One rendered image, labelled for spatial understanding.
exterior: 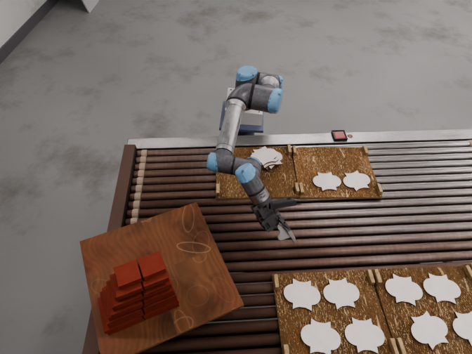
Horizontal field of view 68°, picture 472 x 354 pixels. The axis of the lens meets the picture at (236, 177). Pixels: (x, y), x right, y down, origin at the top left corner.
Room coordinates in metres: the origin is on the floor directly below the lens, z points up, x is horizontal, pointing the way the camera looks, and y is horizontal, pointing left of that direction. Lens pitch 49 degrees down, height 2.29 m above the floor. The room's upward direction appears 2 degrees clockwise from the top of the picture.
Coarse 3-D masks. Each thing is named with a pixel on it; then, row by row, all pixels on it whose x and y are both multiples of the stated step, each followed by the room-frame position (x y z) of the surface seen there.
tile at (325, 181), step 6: (318, 174) 1.19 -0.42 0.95; (324, 174) 1.20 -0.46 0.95; (330, 174) 1.20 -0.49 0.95; (318, 180) 1.16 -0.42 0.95; (324, 180) 1.16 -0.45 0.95; (330, 180) 1.16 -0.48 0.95; (336, 180) 1.16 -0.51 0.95; (318, 186) 1.12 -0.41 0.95; (324, 186) 1.12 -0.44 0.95; (330, 186) 1.12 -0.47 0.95; (336, 186) 1.12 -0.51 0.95
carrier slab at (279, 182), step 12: (240, 156) 1.32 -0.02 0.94; (288, 156) 1.33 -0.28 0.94; (276, 168) 1.24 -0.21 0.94; (288, 168) 1.24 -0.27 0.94; (216, 180) 1.14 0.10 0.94; (228, 180) 1.15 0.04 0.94; (264, 180) 1.15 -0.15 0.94; (276, 180) 1.16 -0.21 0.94; (288, 180) 1.16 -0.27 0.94; (228, 192) 1.06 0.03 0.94; (240, 192) 1.07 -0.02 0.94; (276, 192) 1.07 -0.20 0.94; (288, 192) 1.08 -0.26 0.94
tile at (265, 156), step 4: (264, 148) 1.32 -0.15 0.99; (268, 148) 1.32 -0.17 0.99; (256, 152) 1.29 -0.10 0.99; (260, 152) 1.29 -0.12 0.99; (264, 152) 1.29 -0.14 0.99; (268, 152) 1.29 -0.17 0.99; (272, 152) 1.29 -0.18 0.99; (276, 152) 1.29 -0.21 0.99; (252, 156) 1.26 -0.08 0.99; (256, 156) 1.26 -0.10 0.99; (260, 156) 1.26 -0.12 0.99; (264, 156) 1.27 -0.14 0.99; (268, 156) 1.27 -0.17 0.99; (272, 156) 1.27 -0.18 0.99; (276, 156) 1.27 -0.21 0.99; (260, 160) 1.23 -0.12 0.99; (264, 160) 1.24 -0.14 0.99; (268, 160) 1.24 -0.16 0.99; (272, 160) 1.24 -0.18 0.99; (264, 164) 1.21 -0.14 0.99
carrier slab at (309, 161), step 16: (304, 160) 1.30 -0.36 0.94; (320, 160) 1.30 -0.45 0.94; (336, 160) 1.31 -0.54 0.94; (352, 160) 1.31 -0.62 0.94; (368, 160) 1.32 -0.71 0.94; (304, 176) 1.19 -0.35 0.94; (304, 192) 1.08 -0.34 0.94; (320, 192) 1.08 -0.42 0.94; (336, 192) 1.09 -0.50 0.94; (352, 192) 1.09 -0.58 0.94; (368, 192) 1.09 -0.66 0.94
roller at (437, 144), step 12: (348, 144) 1.46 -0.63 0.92; (360, 144) 1.46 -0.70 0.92; (372, 144) 1.46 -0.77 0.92; (384, 144) 1.46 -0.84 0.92; (396, 144) 1.47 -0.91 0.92; (408, 144) 1.47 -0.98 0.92; (420, 144) 1.48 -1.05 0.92; (432, 144) 1.48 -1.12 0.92; (444, 144) 1.48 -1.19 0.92; (456, 144) 1.49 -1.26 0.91; (468, 144) 1.49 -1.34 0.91; (156, 156) 1.33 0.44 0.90
